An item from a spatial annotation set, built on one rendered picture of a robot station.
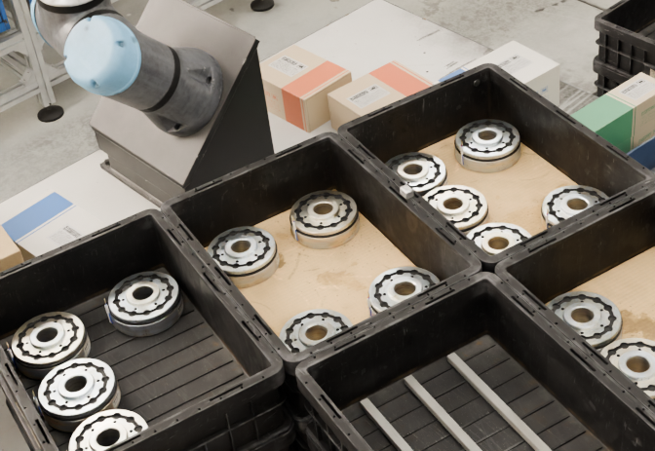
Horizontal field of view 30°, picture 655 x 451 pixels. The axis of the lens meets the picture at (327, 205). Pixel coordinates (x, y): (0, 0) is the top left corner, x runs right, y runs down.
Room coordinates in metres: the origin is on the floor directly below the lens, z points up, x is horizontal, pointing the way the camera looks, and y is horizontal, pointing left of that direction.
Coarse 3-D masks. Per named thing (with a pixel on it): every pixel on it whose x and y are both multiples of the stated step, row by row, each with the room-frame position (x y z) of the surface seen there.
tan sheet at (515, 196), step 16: (448, 144) 1.59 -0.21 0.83; (448, 160) 1.55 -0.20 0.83; (528, 160) 1.52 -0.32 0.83; (544, 160) 1.52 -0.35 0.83; (448, 176) 1.51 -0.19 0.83; (464, 176) 1.50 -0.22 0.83; (480, 176) 1.50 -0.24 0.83; (496, 176) 1.49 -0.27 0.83; (512, 176) 1.49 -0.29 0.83; (528, 176) 1.48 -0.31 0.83; (544, 176) 1.48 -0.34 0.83; (560, 176) 1.47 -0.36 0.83; (480, 192) 1.46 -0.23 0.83; (496, 192) 1.45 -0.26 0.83; (512, 192) 1.45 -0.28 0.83; (528, 192) 1.44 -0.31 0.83; (544, 192) 1.44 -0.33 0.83; (496, 208) 1.41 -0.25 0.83; (512, 208) 1.41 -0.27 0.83; (528, 208) 1.40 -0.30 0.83; (528, 224) 1.37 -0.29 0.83
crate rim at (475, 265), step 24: (312, 144) 1.51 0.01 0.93; (336, 144) 1.50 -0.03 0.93; (192, 192) 1.43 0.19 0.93; (168, 216) 1.38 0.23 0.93; (456, 240) 1.24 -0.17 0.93; (216, 264) 1.26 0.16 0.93; (480, 264) 1.19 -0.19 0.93; (432, 288) 1.15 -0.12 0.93; (384, 312) 1.12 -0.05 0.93; (264, 336) 1.11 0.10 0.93; (336, 336) 1.09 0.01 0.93; (288, 360) 1.06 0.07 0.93
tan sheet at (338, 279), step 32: (256, 224) 1.46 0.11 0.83; (288, 224) 1.45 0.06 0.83; (288, 256) 1.37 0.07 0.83; (320, 256) 1.36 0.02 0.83; (352, 256) 1.35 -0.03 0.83; (384, 256) 1.34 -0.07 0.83; (256, 288) 1.31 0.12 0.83; (288, 288) 1.30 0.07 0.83; (320, 288) 1.29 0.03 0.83; (352, 288) 1.28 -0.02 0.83; (352, 320) 1.22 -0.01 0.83
